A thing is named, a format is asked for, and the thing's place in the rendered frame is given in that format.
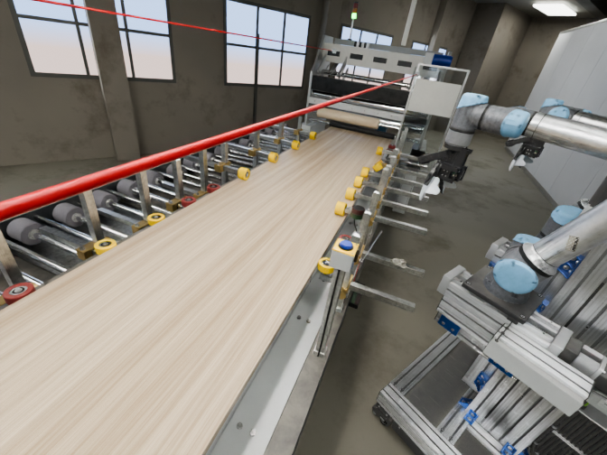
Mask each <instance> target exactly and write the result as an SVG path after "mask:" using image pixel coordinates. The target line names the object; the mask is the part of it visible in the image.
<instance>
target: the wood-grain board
mask: <svg viewBox="0 0 607 455"><path fill-rule="evenodd" d="M390 143H391V142H389V141H386V140H381V139H377V138H373V137H369V136H365V135H357V134H353V133H349V132H344V131H340V130H336V129H331V128H327V129H325V130H323V131H322V132H320V133H319V134H317V136H316V138H315V140H313V139H310V138H309V139H307V140H306V141H304V142H302V143H300V147H299V149H298V150H295V149H290V150H288V151H286V152H284V153H282V154H280V155H278V160H277V162H276V163H274V162H270V161H268V162H266V163H264V164H262V165H260V166H259V167H257V168H256V169H254V170H252V171H251V172H250V175H249V178H248V179H247V180H246V181H245V180H242V179H240V178H237V179H235V180H234V181H232V182H230V183H228V184H227V185H225V186H223V187H221V188H220V189H218V190H215V191H213V192H212V193H211V194H209V195H207V196H205V197H204V198H202V199H200V200H197V201H196V202H194V203H192V204H191V205H189V206H188V207H186V208H184V209H181V210H180V211H178V212H176V213H174V214H172V215H171V216H170V217H168V218H165V219H164V220H162V221H160V222H158V223H156V224H155V225H153V226H151V227H149V228H148V229H146V230H144V231H142V232H141V233H139V234H137V235H135V236H133V237H131V238H129V239H128V240H126V241H125V242H123V243H121V244H119V245H117V246H115V247H113V248H111V249H109V250H108V251H107V252H105V253H103V254H101V255H99V256H97V257H95V258H93V259H92V260H90V261H88V262H87V263H85V264H84V265H81V266H79V267H78V268H76V269H74V270H72V271H70V272H69V273H67V274H65V275H63V276H62V277H60V278H58V279H56V280H54V281H53V282H51V283H48V284H46V285H45V286H43V287H42V288H40V289H38V290H37V291H35V292H32V293H30V294H29V295H27V296H25V297H23V298H22V299H21V300H19V301H17V302H15V303H13V304H11V305H9V306H7V307H6V308H4V309H2V310H1V311H0V455H206V453H207V451H208V449H209V448H210V446H211V444H212V443H213V441H214V440H215V438H216V436H217V435H218V433H219V431H220V429H221V427H222V426H223V424H224V422H225V421H226V420H227V418H228V416H229V414H230V412H231V411H232V409H233V407H234V406H235V404H236V402H237V401H238V399H239V398H240V396H241V394H242V393H243V391H244V389H245V388H246V386H247V383H248V382H249V380H250V378H251V377H252V376H253V374H254V373H255V371H256V369H257V367H258V365H259V364H260V362H261V360H262V359H263V357H264V355H265V354H266V352H267V350H268V349H269V347H270V345H271V344H272V342H273V340H274V339H275V336H276V335H277V333H278V331H279V330H280V329H281V327H282V326H283V324H284V322H285V320H286V318H287V316H288V315H289V313H290V311H291V310H292V308H293V307H294V305H295V303H296V302H297V300H298V298H299V297H300V295H301V293H302V292H303V290H304V287H305V286H306V285H307V283H308V282H309V280H310V278H311V277H312V275H313V273H314V271H315V269H316V268H317V266H318V263H319V260H320V259H321V258H323V256H324V254H325V253H326V251H327V249H328V248H329V246H330V244H331V243H332V240H333V239H334V238H335V236H336V235H337V233H338V231H339V230H340V228H341V226H342V224H343V222H344V220H345V219H346V217H347V216H348V215H349V214H348V213H345V214H344V216H340V215H337V214H334V210H335V207H336V204H337V202H338V201H341V202H345V203H347V206H349V207H352V206H354V204H355V202H356V201H357V198H354V200H347V199H345V194H346V191H347V189H348V188H349V187H350V188H353V189H356V192H360V193H361V192H362V191H363V189H364V187H365V186H364V185H362V186H361V188H357V187H354V186H353V184H354V181H355V178H356V176H360V174H361V170H362V168H363V167H368V168H370V171H375V170H374V169H373V168H372V167H373V166H374V165H375V163H377V162H378V161H380V160H381V158H382V157H383V155H384V154H383V153H382V154H381V155H378V154H376V151H377V149H378V146H380V147H383V150H384V149H385V150H387V149H388V146H389V145H390ZM360 177H361V176H360Z"/></svg>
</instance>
